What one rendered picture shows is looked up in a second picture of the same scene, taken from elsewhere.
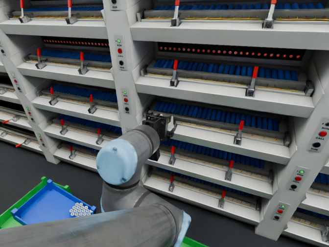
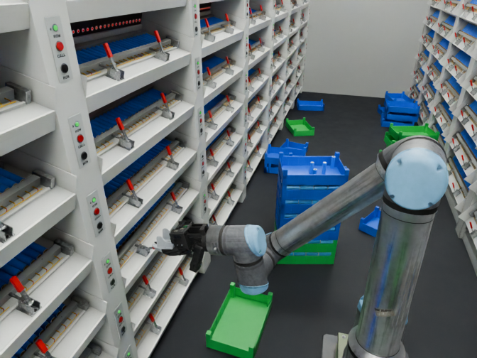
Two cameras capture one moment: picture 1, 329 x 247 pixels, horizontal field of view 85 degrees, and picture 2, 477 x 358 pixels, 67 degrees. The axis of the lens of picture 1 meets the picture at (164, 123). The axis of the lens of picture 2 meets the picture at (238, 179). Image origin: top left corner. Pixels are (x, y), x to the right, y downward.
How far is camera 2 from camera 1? 111 cm
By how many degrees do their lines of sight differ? 79
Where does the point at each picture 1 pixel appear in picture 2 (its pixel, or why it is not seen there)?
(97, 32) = (61, 212)
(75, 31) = (24, 239)
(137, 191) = not seen: hidden behind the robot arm
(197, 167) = (165, 270)
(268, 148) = (188, 197)
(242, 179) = not seen: hidden behind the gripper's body
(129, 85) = (109, 245)
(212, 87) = (155, 182)
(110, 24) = (81, 187)
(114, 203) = (265, 267)
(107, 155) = (258, 236)
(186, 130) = (150, 241)
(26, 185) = not seen: outside the picture
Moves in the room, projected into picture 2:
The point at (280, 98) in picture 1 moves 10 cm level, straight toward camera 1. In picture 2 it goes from (183, 158) to (204, 163)
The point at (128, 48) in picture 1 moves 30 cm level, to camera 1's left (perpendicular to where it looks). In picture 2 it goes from (103, 200) to (64, 286)
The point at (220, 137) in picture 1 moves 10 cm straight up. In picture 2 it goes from (169, 219) to (166, 197)
